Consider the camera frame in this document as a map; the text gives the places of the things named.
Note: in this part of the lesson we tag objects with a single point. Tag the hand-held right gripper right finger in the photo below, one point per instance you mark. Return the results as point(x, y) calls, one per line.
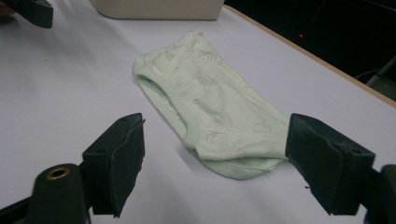
point(327, 161)

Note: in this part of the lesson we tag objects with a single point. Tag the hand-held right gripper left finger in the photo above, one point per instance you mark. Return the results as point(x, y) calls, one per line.
point(115, 168)

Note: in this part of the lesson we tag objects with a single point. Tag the beige plastic basket grey rim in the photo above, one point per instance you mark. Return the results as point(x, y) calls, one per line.
point(155, 9)

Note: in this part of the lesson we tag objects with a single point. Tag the light green baby shirt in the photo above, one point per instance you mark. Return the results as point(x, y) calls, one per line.
point(211, 109)

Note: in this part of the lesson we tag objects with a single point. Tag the grey metal desk frame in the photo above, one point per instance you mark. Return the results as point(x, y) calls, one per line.
point(386, 84)

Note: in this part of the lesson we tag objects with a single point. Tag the white table mat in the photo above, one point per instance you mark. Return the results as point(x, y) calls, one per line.
point(77, 77)

